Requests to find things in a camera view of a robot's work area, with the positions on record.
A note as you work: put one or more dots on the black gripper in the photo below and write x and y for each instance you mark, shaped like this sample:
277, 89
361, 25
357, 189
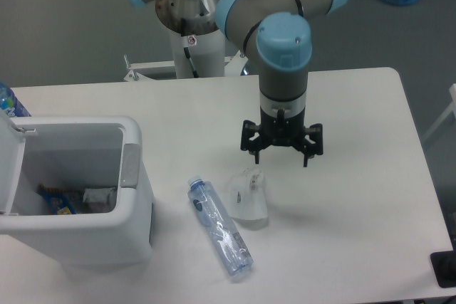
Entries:
282, 132

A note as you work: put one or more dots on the clear plastic bag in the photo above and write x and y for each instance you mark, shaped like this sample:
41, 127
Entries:
245, 199

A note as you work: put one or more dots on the clear plastic water bottle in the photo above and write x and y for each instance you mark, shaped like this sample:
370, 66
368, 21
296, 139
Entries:
220, 228

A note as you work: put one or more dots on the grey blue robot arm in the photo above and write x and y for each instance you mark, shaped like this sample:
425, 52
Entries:
275, 36

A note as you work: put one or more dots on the white trash can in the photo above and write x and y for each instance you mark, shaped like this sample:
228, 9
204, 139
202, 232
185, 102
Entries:
73, 154

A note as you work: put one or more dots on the crumpled silver wrapper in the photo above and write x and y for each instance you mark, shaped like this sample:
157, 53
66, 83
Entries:
100, 200

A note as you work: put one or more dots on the black device at table edge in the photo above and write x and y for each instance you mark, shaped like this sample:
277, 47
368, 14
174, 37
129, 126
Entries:
443, 264

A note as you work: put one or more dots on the blue snack wrapper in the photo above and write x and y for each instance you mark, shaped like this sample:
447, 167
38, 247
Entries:
57, 201

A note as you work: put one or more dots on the blue labelled bottle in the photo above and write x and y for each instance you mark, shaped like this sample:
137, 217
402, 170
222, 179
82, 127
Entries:
10, 104

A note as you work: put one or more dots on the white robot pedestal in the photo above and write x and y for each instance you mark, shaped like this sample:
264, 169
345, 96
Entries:
198, 46

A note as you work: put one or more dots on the white frame at right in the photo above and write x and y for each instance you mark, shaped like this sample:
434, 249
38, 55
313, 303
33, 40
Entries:
442, 123

